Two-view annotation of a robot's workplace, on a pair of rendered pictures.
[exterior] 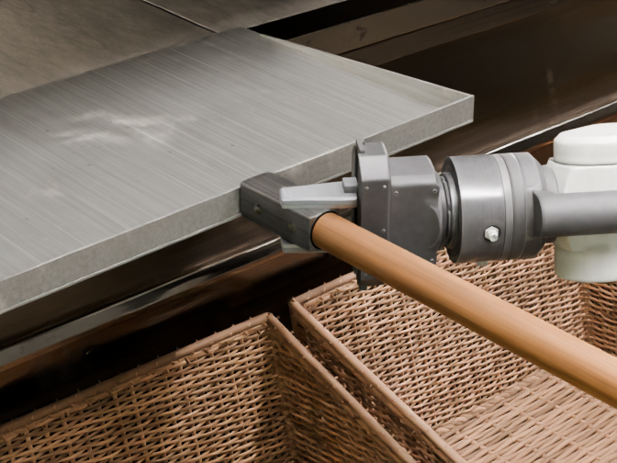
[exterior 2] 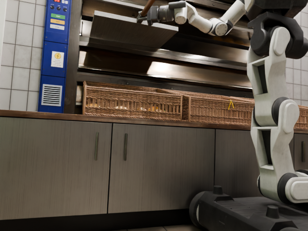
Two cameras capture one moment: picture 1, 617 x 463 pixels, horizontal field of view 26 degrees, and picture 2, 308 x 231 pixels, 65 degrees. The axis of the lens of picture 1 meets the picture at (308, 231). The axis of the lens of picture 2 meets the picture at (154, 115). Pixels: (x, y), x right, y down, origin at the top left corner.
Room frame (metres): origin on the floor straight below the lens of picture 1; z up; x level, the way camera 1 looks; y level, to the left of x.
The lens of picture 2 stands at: (-0.31, -0.62, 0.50)
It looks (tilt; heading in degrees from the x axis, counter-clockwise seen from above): 4 degrees up; 22
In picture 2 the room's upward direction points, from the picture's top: 3 degrees clockwise
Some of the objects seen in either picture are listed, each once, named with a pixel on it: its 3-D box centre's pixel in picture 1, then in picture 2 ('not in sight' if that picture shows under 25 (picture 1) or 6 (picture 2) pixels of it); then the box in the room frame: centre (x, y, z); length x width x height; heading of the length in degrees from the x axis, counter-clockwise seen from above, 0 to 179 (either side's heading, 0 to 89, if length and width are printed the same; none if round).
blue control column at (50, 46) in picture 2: not in sight; (62, 75); (1.65, 1.25, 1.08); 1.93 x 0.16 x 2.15; 40
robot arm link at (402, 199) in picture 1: (428, 212); (157, 13); (0.97, -0.10, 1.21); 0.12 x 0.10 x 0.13; 96
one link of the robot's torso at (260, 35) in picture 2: not in sight; (279, 38); (1.00, -0.75, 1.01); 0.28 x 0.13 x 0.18; 132
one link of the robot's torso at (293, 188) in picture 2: not in sight; (287, 185); (1.04, -0.79, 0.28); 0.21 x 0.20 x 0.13; 132
